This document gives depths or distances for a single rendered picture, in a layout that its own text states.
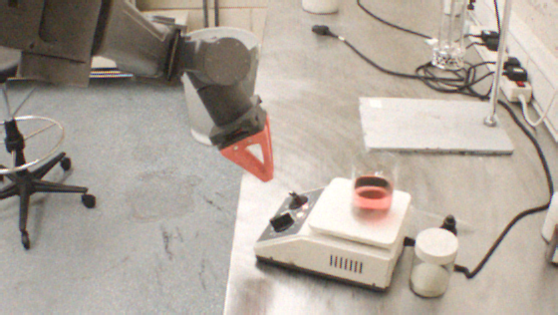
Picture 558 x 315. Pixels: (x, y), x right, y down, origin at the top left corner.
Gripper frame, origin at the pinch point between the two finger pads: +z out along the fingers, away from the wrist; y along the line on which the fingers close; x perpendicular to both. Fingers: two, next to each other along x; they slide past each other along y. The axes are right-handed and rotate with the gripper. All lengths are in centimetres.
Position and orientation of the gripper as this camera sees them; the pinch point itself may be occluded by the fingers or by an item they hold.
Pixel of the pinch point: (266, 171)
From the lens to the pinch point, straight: 83.8
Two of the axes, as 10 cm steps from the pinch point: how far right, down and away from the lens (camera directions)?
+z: 4.6, 8.3, 3.2
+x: -8.9, 4.1, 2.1
